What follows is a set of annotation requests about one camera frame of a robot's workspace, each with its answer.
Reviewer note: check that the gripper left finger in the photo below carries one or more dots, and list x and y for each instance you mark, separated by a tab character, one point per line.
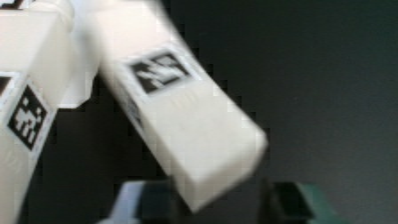
145	204

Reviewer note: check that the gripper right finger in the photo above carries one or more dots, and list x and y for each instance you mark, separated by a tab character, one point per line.
296	205

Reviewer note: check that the white desk leg with tag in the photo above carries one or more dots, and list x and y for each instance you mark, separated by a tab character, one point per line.
203	137

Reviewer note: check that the white desk leg centre right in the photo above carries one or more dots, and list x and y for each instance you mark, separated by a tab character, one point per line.
47	74

